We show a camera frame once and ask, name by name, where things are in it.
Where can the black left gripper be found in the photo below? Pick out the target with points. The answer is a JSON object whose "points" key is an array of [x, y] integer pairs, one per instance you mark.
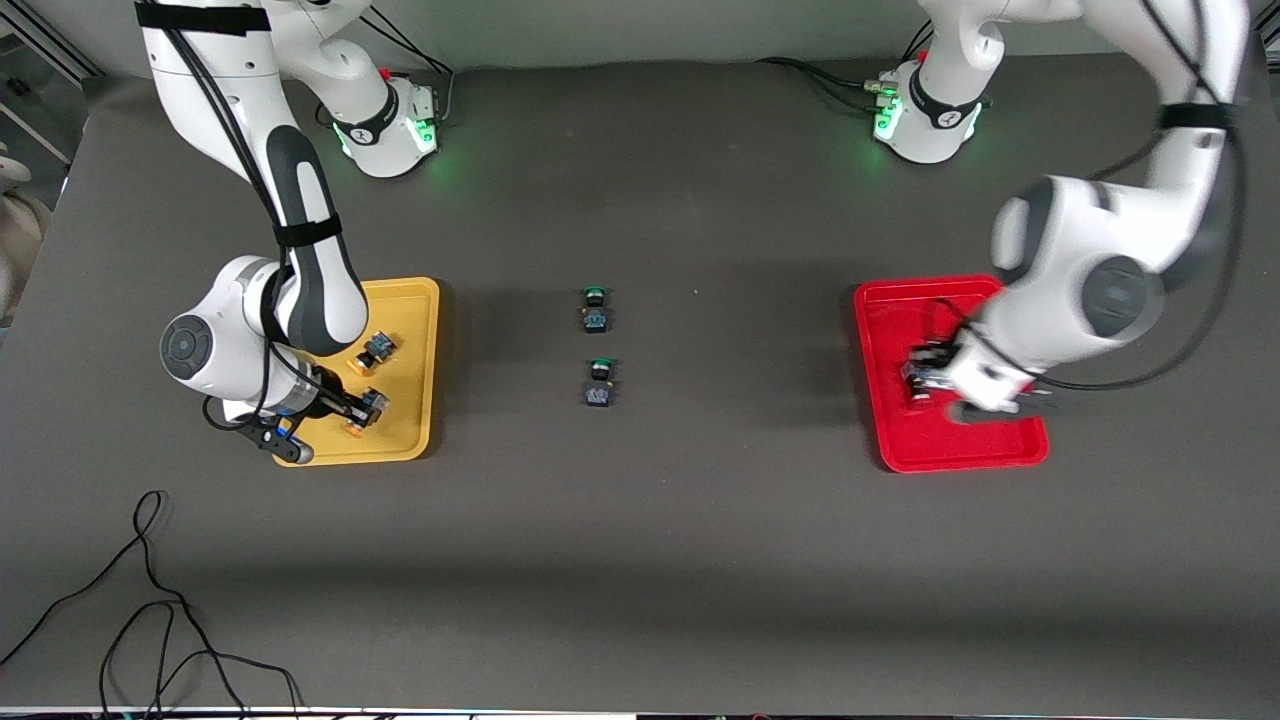
{"points": [[930, 357]]}

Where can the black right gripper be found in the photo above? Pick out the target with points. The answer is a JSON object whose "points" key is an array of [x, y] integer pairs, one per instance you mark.
{"points": [[326, 401]]}

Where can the red push button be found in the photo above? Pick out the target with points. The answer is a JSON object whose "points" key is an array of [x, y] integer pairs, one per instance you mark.
{"points": [[916, 378]]}

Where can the orange-yellow push button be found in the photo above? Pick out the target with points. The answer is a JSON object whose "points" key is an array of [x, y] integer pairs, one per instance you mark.
{"points": [[375, 350], [376, 402]]}

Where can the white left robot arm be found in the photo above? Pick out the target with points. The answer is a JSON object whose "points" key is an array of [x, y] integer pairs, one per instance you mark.
{"points": [[1080, 290]]}

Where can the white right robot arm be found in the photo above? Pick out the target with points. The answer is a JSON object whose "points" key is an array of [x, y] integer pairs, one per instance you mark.
{"points": [[320, 280]]}

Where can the red plastic tray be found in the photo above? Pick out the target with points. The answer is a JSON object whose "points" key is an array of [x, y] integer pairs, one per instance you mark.
{"points": [[900, 440]]}

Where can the yellow plastic tray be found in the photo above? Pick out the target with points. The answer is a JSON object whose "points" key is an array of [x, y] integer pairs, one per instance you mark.
{"points": [[410, 330]]}

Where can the green push button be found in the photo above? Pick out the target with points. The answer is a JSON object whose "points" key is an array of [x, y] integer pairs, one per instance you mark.
{"points": [[599, 385], [596, 312]]}

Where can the aluminium frame rail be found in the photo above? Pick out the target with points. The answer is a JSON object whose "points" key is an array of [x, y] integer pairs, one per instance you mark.
{"points": [[45, 45]]}

